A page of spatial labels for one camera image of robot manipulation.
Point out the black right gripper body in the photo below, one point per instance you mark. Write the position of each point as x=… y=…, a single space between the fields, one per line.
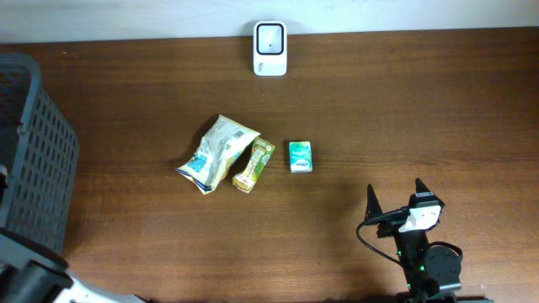
x=391 y=228

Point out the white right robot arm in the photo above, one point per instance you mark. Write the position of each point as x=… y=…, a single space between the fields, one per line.
x=432 y=269

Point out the green tissue pack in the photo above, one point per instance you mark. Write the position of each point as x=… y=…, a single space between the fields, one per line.
x=300 y=153

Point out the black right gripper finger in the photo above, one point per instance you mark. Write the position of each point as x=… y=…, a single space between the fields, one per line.
x=373 y=208
x=421 y=189

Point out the green snack stick pack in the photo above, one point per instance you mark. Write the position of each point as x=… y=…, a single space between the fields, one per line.
x=261 y=152

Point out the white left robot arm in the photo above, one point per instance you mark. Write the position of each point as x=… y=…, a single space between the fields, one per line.
x=32 y=273

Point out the white chips bag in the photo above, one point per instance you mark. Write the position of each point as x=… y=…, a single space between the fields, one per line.
x=218 y=150

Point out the dark grey plastic basket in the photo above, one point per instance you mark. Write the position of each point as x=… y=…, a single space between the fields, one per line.
x=39 y=153

